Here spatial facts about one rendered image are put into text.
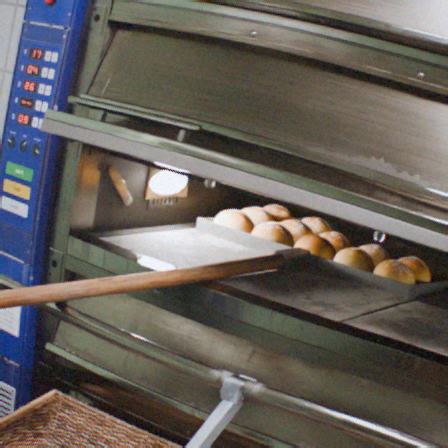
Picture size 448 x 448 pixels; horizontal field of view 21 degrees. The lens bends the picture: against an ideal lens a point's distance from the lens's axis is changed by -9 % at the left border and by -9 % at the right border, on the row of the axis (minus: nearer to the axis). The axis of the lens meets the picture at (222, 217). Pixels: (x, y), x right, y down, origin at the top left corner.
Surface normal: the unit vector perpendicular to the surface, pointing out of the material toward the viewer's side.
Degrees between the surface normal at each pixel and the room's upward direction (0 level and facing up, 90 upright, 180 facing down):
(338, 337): 90
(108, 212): 90
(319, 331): 90
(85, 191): 90
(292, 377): 70
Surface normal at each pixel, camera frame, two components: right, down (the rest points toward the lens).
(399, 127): -0.50, -0.28
